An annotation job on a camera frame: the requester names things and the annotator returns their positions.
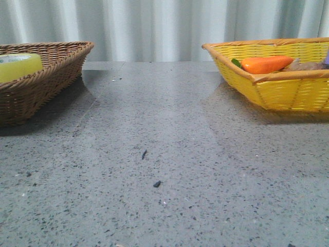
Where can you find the yellow tape roll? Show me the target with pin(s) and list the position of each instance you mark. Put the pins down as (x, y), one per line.
(15, 66)

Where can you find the white curtain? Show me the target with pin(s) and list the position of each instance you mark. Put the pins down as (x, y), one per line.
(161, 31)

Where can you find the orange toy carrot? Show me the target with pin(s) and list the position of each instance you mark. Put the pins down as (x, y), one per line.
(263, 65)

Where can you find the brown object in basket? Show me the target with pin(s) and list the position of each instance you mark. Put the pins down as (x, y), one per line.
(296, 65)

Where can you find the brown wicker basket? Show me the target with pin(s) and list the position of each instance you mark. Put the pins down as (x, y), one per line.
(62, 64)

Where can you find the yellow wicker basket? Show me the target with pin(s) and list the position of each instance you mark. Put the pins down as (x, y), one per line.
(305, 91)

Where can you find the purple object in basket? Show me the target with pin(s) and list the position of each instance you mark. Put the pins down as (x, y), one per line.
(326, 60)

